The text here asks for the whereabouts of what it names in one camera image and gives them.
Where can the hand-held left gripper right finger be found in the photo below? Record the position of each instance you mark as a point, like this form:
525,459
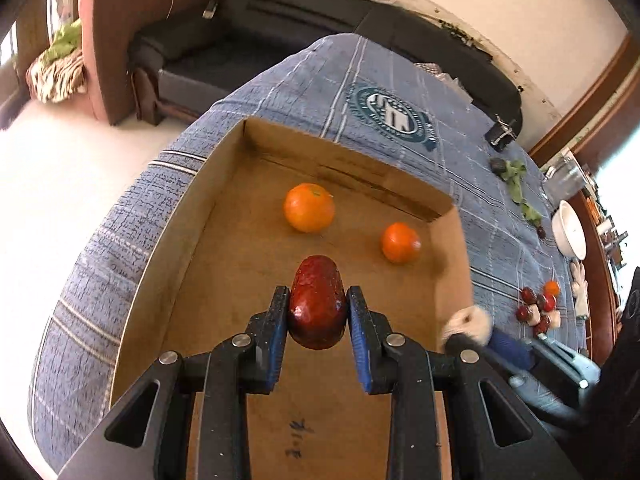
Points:
361,340

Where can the blue plaid tablecloth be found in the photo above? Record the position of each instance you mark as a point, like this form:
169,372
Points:
310,85

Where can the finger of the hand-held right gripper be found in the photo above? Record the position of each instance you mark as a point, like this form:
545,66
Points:
505,351

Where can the brown armchair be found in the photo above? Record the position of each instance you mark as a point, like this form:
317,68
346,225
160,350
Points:
115,35

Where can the brown wooden door frame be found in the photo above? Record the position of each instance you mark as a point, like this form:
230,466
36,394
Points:
590,105

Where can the white work glove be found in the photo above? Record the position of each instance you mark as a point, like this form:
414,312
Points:
580,285

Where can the green cloth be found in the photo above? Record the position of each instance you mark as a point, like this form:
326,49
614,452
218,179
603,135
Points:
65,40

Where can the patterned beige blanket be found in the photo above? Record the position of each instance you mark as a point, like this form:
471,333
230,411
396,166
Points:
52,75

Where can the crumpled plastic wrapper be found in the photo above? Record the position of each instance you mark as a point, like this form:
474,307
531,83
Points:
440,72

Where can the white bowl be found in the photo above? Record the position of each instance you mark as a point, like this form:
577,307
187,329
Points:
570,230

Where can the black sofa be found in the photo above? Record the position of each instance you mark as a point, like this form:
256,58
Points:
300,15

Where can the clear glass jar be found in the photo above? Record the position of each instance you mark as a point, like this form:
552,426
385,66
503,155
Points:
565,175

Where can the small dark lump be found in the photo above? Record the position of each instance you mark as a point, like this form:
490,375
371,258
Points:
496,164

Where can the brown glazed entrance door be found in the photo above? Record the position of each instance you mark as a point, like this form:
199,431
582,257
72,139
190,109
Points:
30,25

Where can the green leafy stems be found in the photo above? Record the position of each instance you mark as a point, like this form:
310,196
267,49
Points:
517,187

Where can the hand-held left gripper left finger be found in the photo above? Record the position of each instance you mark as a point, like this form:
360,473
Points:
277,340

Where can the small black device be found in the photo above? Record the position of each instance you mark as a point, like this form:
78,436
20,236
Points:
501,132

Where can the brown cardboard tray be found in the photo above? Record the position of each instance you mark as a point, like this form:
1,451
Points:
240,260

